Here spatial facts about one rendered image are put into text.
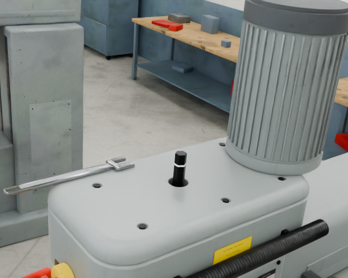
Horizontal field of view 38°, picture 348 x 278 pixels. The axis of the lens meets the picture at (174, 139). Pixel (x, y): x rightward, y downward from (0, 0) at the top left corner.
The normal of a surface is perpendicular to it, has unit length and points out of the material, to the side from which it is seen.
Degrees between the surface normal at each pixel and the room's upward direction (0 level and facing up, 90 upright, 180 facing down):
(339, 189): 0
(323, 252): 90
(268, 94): 90
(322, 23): 90
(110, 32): 90
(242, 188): 0
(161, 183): 0
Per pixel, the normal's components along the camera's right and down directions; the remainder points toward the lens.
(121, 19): 0.59, 0.38
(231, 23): -0.80, 0.19
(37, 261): 0.08, -0.91
